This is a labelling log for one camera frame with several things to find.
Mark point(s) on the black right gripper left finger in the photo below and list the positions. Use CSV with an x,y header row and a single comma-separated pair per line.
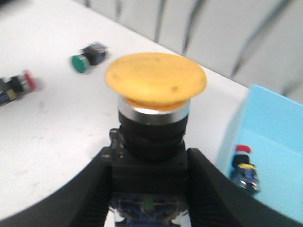
x,y
82,202

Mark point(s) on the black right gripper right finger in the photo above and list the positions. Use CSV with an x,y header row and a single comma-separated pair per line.
x,y
214,201

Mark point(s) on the red push button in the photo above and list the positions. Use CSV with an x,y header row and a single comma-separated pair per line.
x,y
16,86
244,173

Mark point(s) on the yellow push button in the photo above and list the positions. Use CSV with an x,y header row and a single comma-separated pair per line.
x,y
147,155

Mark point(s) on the light blue plastic box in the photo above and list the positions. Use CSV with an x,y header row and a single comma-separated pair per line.
x,y
272,126

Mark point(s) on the right green push button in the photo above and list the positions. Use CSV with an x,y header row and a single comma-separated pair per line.
x,y
92,55

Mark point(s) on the grey pleated curtain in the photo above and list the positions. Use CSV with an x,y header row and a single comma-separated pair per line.
x,y
248,41

